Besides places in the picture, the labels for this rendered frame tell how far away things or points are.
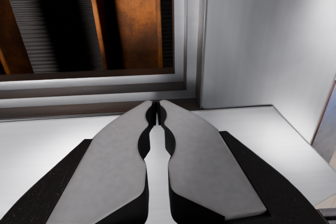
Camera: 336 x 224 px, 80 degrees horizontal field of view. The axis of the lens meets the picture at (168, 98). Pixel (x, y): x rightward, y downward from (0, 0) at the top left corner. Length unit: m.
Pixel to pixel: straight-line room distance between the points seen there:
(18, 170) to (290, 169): 0.22
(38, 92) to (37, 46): 0.33
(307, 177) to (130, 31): 0.27
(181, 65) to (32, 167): 0.14
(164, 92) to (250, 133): 0.07
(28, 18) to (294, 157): 0.48
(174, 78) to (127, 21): 0.16
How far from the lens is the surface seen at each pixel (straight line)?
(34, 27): 0.50
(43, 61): 0.51
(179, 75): 0.17
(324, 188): 0.25
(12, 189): 0.22
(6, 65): 0.33
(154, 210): 0.21
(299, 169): 0.21
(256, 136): 0.17
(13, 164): 0.20
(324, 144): 0.53
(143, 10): 0.31
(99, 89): 0.17
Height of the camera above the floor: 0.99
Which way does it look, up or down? 63 degrees down
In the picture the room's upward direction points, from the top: 172 degrees clockwise
